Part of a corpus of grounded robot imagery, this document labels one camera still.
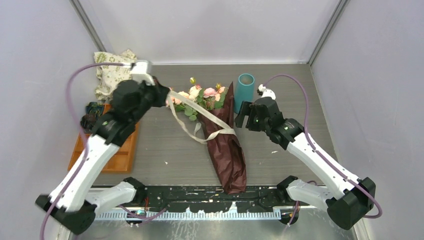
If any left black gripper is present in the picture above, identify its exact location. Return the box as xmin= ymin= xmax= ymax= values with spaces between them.
xmin=129 ymin=76 xmax=170 ymax=125

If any cream printed ribbon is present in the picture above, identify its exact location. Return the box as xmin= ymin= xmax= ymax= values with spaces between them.
xmin=167 ymin=90 xmax=237 ymax=145

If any dark red wrapping paper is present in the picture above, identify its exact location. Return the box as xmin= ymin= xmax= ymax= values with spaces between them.
xmin=199 ymin=83 xmax=247 ymax=194

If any pink flower bouquet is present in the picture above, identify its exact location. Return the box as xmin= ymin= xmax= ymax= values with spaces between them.
xmin=170 ymin=77 xmax=228 ymax=121

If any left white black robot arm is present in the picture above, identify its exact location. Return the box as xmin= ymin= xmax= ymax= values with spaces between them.
xmin=35 ymin=78 xmax=171 ymax=235

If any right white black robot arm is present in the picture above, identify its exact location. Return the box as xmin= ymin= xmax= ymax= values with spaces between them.
xmin=234 ymin=97 xmax=376 ymax=230

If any teal cylindrical vase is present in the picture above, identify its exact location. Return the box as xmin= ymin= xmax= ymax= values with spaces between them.
xmin=233 ymin=73 xmax=255 ymax=114

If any cream printed cloth bag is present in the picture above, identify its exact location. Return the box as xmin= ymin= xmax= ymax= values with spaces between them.
xmin=93 ymin=49 xmax=137 ymax=102

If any dark rolled item top-left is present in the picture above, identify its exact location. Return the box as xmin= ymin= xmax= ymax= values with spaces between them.
xmin=85 ymin=101 xmax=105 ymax=116

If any dark rolled item left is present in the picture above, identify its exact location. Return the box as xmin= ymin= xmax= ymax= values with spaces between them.
xmin=80 ymin=113 xmax=99 ymax=134

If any orange compartment tray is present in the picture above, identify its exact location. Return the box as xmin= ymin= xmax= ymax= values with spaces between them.
xmin=67 ymin=123 xmax=140 ymax=174

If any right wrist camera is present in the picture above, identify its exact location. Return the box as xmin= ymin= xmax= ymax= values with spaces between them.
xmin=257 ymin=84 xmax=276 ymax=100

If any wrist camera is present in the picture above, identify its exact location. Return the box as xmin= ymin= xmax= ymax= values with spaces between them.
xmin=130 ymin=60 xmax=155 ymax=86
xmin=257 ymin=84 xmax=276 ymax=100

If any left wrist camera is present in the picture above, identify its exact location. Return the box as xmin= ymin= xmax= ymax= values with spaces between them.
xmin=130 ymin=60 xmax=155 ymax=86

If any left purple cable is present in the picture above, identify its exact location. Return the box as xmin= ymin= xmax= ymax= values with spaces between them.
xmin=39 ymin=62 xmax=167 ymax=240

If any purple cable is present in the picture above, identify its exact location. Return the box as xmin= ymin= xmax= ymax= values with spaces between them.
xmin=39 ymin=62 xmax=167 ymax=240
xmin=263 ymin=73 xmax=383 ymax=227

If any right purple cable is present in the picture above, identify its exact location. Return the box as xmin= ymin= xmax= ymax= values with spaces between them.
xmin=263 ymin=73 xmax=383 ymax=227

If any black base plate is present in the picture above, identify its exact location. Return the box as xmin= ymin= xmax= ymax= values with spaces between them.
xmin=122 ymin=185 xmax=295 ymax=213

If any aluminium rail frame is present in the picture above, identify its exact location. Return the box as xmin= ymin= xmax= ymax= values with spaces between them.
xmin=62 ymin=187 xmax=364 ymax=221

